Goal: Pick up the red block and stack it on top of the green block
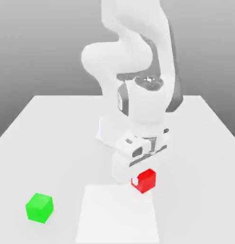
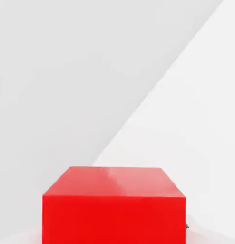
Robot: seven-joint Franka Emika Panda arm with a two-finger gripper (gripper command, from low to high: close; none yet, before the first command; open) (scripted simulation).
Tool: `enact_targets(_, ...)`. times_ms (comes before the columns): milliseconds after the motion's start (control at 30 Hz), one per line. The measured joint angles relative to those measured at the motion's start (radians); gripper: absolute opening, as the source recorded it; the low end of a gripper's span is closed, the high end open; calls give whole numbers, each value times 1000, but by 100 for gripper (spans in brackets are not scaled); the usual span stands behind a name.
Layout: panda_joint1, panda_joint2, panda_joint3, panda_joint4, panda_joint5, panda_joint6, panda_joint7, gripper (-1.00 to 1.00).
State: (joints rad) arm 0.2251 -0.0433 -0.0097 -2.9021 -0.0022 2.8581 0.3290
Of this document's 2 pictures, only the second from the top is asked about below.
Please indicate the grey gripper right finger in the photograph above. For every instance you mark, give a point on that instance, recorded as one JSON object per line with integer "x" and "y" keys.
{"x": 187, "y": 228}

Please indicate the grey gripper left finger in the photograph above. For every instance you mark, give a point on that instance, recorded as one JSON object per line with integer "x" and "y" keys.
{"x": 38, "y": 238}

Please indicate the small red cube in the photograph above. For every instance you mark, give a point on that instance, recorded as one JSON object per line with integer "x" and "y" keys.
{"x": 113, "y": 219}

